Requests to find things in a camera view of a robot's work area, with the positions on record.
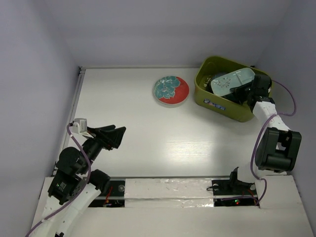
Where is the green plastic bin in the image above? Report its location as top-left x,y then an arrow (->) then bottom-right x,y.
194,56 -> 267,122

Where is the aluminium table rail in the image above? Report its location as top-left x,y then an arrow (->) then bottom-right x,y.
50,66 -> 86,176

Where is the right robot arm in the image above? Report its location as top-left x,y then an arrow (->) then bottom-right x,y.
227,74 -> 302,194

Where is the red teal floral plate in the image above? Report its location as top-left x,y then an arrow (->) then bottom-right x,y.
153,76 -> 190,106

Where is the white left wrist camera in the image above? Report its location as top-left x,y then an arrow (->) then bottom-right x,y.
69,118 -> 87,134

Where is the mint rectangular divided plate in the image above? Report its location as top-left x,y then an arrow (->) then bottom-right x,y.
210,68 -> 255,97

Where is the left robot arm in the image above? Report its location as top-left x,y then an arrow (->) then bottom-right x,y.
26,118 -> 126,237

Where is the dark teal round plate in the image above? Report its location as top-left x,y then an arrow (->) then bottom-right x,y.
206,72 -> 241,101

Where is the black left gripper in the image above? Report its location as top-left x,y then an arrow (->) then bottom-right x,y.
80,123 -> 126,172

